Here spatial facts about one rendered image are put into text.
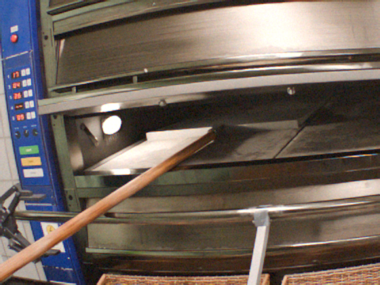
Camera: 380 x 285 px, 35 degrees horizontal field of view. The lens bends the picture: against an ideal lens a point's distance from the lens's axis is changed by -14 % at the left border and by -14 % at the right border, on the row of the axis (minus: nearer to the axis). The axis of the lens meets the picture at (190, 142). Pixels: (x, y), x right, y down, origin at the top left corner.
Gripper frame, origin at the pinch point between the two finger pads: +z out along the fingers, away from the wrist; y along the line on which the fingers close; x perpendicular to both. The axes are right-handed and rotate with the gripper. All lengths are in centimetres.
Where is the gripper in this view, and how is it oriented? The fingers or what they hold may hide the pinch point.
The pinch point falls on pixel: (47, 225)
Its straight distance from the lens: 147.5
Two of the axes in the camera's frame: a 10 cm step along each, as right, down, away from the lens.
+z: 9.1, -0.8, -4.0
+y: 1.6, 9.7, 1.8
